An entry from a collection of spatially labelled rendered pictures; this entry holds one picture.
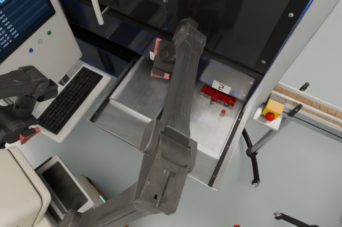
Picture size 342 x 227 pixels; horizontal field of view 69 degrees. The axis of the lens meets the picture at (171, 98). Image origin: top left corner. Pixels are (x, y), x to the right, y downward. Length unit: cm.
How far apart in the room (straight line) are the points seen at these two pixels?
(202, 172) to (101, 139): 122
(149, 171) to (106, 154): 170
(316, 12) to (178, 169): 56
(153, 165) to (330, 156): 214
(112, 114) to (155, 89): 25
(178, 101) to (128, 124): 71
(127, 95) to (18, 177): 70
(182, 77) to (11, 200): 49
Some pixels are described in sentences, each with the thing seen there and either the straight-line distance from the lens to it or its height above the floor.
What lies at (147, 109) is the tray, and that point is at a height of 88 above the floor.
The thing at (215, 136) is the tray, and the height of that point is 88.
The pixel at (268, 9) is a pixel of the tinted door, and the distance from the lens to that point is 84.
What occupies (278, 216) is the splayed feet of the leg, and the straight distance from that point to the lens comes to 213.
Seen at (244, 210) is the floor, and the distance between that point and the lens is 209.
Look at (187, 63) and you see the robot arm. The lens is 62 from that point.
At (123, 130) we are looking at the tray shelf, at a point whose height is 88.
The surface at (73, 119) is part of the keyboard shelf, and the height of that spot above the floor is 80.
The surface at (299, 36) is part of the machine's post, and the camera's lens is 86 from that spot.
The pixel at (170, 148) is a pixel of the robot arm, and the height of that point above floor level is 155.
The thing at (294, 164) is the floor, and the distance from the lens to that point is 232.
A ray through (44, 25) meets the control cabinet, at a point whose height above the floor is 116.
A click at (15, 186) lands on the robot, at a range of 76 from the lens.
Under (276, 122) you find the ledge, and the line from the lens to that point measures 134.
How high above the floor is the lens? 200
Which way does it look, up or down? 61 degrees down
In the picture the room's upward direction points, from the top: 3 degrees clockwise
